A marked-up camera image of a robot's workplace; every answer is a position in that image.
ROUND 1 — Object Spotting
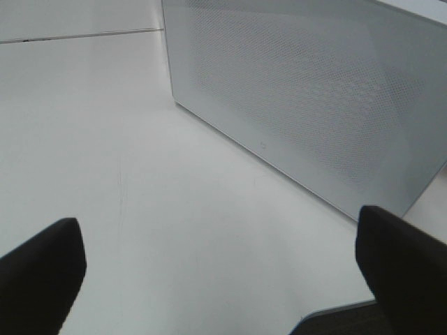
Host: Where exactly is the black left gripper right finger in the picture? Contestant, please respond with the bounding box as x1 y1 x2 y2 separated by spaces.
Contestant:
355 206 446 334

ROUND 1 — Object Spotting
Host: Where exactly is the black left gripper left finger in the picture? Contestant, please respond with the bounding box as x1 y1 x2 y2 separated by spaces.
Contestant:
1 218 86 334

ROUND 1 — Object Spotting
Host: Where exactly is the white microwave door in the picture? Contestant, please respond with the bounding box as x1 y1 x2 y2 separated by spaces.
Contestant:
162 1 446 218

